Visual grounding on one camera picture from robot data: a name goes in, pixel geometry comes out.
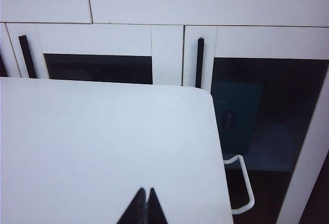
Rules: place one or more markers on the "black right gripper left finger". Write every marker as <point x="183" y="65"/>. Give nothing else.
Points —
<point x="135" y="211"/>

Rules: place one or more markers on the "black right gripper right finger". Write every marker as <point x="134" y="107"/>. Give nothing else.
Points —
<point x="155" y="211"/>

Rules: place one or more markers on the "blue box behind glass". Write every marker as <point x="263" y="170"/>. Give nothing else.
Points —
<point x="246" y="105"/>

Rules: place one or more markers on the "white glass cabinet door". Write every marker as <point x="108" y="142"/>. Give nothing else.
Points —
<point x="257" y="41"/>
<point x="90" y="39"/>
<point x="3" y="36"/>

